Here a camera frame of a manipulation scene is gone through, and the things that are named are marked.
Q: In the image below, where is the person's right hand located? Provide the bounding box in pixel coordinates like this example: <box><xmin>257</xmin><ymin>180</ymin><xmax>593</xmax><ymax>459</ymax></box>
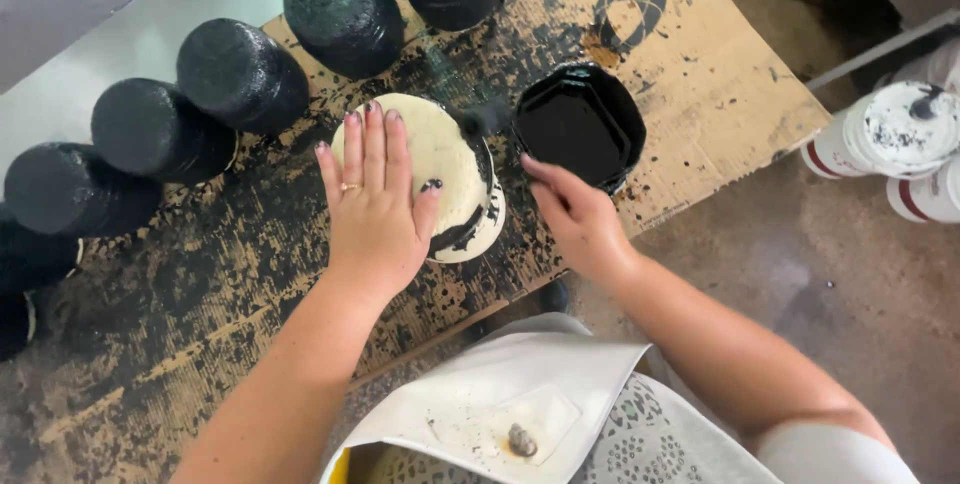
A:
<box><xmin>519</xmin><ymin>152</ymin><xmax>640</xmax><ymax>287</ymax></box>

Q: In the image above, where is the black paint tray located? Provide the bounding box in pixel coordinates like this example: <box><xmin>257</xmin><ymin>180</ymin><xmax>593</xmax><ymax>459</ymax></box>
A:
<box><xmin>513</xmin><ymin>61</ymin><xmax>648</xmax><ymax>196</ymax></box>

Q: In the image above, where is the grey metal bar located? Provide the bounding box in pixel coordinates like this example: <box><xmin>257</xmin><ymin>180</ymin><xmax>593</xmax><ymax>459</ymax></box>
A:
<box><xmin>806</xmin><ymin>7</ymin><xmax>960</xmax><ymax>91</ymax></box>

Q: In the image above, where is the leopard print shirt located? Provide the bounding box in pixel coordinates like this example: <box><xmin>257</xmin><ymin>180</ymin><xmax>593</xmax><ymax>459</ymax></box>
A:
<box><xmin>375</xmin><ymin>371</ymin><xmax>785</xmax><ymax>484</ymax></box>

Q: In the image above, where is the white bucket with stained lid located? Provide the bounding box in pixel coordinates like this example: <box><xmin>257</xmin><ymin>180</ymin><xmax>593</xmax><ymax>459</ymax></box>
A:
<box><xmin>801</xmin><ymin>80</ymin><xmax>960</xmax><ymax>181</ymax></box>

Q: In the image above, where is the person's left hand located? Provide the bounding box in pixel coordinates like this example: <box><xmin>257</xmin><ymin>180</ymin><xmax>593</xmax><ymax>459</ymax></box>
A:
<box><xmin>315</xmin><ymin>100</ymin><xmax>445</xmax><ymax>299</ymax></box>

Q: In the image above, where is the paint-stained cardboard sheet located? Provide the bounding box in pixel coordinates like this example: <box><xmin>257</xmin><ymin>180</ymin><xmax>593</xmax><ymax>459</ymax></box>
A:
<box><xmin>0</xmin><ymin>0</ymin><xmax>834</xmax><ymax>484</ymax></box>

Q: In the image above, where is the black shoe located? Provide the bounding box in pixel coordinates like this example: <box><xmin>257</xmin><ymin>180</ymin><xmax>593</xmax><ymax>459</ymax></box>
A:
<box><xmin>536</xmin><ymin>279</ymin><xmax>571</xmax><ymax>314</ymax></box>

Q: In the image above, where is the white apron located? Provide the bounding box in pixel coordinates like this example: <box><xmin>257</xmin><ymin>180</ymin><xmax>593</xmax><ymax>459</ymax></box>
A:
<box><xmin>318</xmin><ymin>313</ymin><xmax>654</xmax><ymax>484</ymax></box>

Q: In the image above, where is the white bucket with red stripe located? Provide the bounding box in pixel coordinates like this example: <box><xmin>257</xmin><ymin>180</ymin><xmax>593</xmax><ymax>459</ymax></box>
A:
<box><xmin>886</xmin><ymin>161</ymin><xmax>960</xmax><ymax>225</ymax></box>

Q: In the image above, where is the row of black painted stacks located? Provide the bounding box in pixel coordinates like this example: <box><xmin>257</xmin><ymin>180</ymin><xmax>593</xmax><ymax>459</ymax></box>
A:
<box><xmin>0</xmin><ymin>0</ymin><xmax>505</xmax><ymax>365</ymax></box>

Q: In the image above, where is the black paint brush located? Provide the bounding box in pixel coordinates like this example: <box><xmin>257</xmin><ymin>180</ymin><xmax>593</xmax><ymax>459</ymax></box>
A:
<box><xmin>456</xmin><ymin>96</ymin><xmax>535</xmax><ymax>170</ymax></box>

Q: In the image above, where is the white shirt sleeve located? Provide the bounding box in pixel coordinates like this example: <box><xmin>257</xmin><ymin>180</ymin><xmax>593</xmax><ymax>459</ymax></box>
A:
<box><xmin>753</xmin><ymin>420</ymin><xmax>920</xmax><ymax>484</ymax></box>

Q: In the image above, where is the cream disc stack partly painted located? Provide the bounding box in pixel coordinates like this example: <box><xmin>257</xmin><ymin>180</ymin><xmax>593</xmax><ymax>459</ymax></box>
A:
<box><xmin>330</xmin><ymin>92</ymin><xmax>507</xmax><ymax>265</ymax></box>

